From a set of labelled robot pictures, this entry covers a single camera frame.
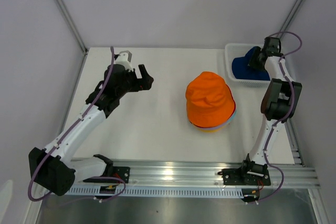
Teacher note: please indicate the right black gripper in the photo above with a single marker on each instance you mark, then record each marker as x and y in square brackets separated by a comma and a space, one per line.
[252, 62]

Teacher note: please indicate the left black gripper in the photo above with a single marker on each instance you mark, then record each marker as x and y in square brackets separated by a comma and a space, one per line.
[145, 82]

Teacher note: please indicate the blue bucket hat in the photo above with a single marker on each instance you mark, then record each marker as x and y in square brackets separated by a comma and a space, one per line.
[241, 69]

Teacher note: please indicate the teal bucket hat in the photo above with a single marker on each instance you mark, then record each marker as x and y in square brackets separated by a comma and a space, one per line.
[235, 115]

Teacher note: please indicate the orange bucket hat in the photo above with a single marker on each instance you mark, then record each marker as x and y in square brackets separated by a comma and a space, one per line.
[207, 80]

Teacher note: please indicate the red bucket hat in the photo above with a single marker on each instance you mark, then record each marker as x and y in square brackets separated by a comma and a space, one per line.
[208, 108]

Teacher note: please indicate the lavender bucket hat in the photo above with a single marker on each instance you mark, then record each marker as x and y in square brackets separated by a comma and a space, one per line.
[223, 127]

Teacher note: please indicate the yellow bucket hat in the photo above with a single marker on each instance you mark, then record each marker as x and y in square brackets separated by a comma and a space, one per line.
[208, 130]

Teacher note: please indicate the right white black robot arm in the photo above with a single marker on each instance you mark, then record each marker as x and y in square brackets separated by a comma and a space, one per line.
[277, 106]

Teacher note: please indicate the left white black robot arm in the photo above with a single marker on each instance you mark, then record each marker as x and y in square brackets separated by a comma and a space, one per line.
[52, 168]

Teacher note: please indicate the white plastic basket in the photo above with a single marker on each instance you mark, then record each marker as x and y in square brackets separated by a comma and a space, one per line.
[238, 50]

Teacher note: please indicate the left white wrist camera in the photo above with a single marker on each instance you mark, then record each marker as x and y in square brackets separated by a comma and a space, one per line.
[124, 59]

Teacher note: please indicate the aluminium mounting rail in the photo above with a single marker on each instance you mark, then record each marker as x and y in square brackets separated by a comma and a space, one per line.
[204, 174]

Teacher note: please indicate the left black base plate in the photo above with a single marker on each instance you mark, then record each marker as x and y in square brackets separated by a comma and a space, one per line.
[120, 172]

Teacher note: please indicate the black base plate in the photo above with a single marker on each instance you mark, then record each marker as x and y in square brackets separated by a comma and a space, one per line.
[120, 172]
[240, 177]

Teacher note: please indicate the right aluminium corner post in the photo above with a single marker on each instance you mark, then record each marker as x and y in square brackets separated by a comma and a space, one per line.
[291, 15]

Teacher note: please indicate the aluminium corner post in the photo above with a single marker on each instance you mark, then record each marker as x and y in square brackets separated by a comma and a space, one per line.
[291, 15]
[62, 7]

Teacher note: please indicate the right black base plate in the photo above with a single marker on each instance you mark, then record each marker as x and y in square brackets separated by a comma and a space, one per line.
[240, 177]

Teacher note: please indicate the white slotted cable duct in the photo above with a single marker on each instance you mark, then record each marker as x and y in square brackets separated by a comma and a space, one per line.
[141, 191]

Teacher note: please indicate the left aluminium corner post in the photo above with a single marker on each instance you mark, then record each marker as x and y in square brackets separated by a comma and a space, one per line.
[62, 7]

